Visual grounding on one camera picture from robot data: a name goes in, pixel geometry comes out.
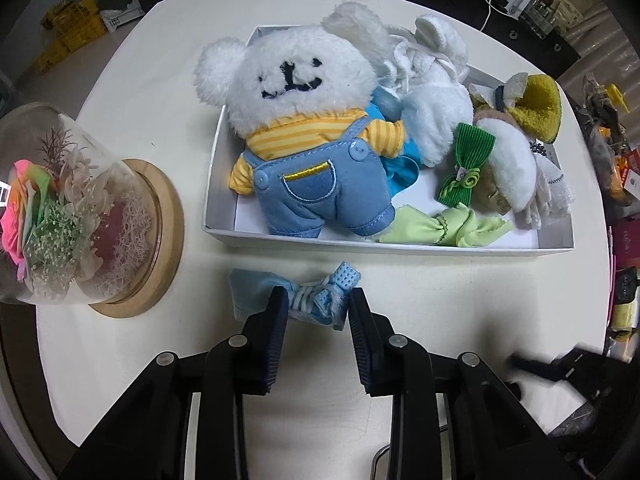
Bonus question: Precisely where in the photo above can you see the yellow green plush piece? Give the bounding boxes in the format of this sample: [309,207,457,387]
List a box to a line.
[468,73,562,144]

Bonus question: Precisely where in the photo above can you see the light blue face mask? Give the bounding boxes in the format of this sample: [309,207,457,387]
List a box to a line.
[229,262,361,330]

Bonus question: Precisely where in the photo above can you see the beige curtain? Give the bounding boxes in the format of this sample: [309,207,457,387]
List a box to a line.
[559,3,639,113]

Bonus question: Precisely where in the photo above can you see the white power cable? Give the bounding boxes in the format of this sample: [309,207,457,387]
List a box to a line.
[479,0,509,32]

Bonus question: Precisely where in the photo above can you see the clutter pile at right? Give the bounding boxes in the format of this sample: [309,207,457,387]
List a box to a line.
[578,73,632,320]

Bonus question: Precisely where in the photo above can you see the white plush bear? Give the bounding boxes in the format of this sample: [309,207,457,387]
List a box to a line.
[194,25,408,238]

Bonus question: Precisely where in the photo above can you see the brown plush toy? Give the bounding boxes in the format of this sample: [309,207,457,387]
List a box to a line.
[473,108,537,214]

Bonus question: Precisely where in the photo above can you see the bright blue cloth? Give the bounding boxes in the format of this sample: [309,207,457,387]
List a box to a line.
[366,86,422,197]

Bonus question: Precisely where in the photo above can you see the white grey socks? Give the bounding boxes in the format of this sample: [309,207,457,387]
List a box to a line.
[524,141,574,230]

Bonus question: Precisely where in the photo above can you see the green ribbon bow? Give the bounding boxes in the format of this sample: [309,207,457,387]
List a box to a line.
[436,122,496,207]

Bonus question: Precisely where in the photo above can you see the glass dome with flowers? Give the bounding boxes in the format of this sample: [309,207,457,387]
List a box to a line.
[1,103,184,318]

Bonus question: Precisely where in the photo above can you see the light green cloth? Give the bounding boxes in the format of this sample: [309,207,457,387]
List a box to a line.
[376,204,513,248]

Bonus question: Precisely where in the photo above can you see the yellow crates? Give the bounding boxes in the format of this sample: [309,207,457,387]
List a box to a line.
[32,0,107,74]

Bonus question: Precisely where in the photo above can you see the white fluffy plush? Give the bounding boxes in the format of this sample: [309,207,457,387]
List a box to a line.
[372,14,473,168]

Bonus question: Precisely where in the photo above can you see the white shallow box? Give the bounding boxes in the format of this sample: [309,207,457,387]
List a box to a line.
[194,15,573,255]

